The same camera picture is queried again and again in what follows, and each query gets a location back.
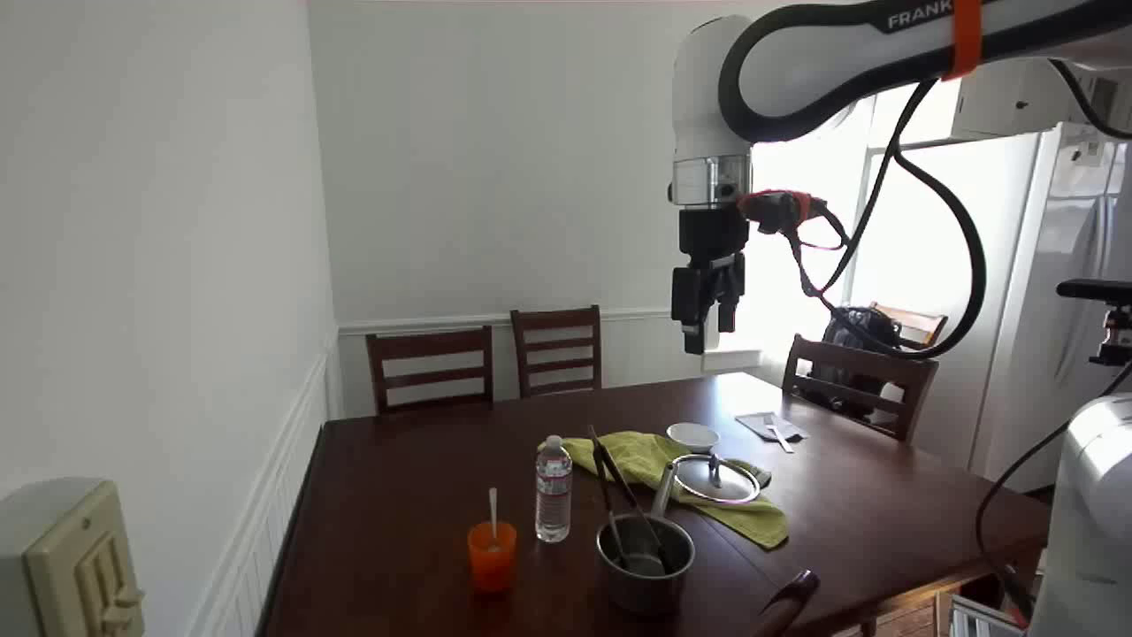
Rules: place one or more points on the black camera on stand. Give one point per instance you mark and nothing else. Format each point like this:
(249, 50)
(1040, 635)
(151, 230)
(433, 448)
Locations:
(1109, 287)

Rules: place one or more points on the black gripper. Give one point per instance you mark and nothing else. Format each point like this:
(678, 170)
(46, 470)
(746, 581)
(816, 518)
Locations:
(713, 234)

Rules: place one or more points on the black backpack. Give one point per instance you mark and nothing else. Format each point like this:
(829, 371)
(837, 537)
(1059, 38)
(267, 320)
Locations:
(856, 328)

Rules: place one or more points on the beige wall switch box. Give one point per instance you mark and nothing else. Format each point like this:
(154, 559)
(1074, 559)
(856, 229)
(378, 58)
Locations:
(71, 568)

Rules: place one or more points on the white plastic spoon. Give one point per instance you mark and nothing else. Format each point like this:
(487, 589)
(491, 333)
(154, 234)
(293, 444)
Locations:
(491, 505)

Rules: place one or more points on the white box on floor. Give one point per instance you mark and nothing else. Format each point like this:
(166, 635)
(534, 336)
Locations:
(976, 618)

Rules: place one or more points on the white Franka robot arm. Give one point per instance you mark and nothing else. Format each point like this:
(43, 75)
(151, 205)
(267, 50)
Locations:
(824, 58)

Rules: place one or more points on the dark metal bowl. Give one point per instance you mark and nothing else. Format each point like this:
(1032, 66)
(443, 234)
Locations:
(641, 589)

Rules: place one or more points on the white robot controller housing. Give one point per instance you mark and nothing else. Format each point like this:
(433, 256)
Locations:
(1099, 531)

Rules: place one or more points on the glass pot lid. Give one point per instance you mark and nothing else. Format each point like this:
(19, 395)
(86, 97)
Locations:
(719, 481)

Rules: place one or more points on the wide dark wooden chair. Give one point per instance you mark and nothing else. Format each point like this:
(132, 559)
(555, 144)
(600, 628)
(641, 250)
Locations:
(429, 345)

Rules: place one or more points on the orange plastic cup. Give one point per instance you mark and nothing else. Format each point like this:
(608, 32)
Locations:
(491, 565)

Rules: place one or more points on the yellow-green cloth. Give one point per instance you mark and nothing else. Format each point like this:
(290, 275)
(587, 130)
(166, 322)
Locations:
(637, 459)

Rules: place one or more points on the red black wrist camera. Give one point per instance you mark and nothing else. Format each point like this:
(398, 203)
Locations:
(778, 205)

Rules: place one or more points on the white paper packet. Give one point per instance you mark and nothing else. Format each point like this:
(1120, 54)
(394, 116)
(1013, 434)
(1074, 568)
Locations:
(764, 425)

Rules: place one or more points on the clear plastic water bottle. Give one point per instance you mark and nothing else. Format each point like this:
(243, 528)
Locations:
(553, 498)

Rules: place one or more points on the brown wooden chair by window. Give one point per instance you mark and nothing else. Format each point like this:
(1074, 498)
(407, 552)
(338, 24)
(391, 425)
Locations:
(924, 320)

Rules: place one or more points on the white refrigerator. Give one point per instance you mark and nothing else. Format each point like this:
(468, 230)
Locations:
(1037, 306)

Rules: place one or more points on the small white bowl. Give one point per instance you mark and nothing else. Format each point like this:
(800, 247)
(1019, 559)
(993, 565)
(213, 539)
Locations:
(692, 435)

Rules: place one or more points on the narrow dark wooden chair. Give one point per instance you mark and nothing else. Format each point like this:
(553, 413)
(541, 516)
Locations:
(555, 320)

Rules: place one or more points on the dark wooden chair low back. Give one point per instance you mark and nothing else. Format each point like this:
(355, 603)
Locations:
(861, 364)

